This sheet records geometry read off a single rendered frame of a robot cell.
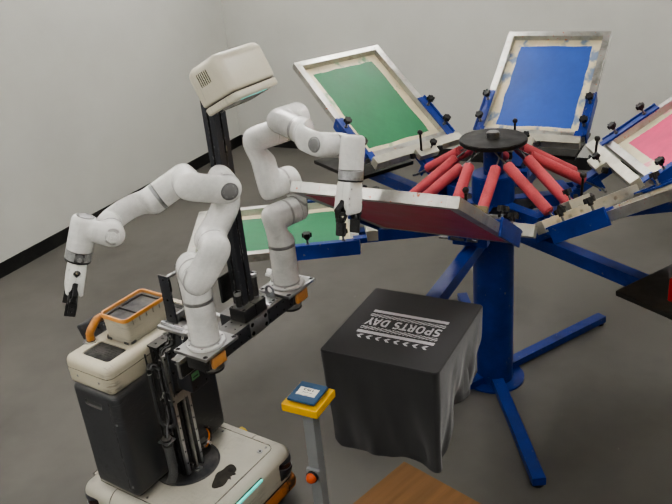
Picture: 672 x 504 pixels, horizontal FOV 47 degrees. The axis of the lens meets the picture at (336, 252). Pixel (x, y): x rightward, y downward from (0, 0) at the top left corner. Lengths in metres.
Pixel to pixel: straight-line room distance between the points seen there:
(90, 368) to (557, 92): 2.87
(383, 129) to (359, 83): 0.37
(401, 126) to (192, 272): 2.27
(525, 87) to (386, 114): 0.81
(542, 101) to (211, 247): 2.64
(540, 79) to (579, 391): 1.74
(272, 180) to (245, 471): 1.29
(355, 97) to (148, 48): 3.30
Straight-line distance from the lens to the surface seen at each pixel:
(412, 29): 7.25
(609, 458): 3.78
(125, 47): 7.11
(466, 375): 2.93
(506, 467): 3.67
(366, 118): 4.28
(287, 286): 2.75
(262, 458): 3.36
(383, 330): 2.82
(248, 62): 2.28
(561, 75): 4.59
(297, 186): 2.54
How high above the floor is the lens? 2.41
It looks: 25 degrees down
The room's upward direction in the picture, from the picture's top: 6 degrees counter-clockwise
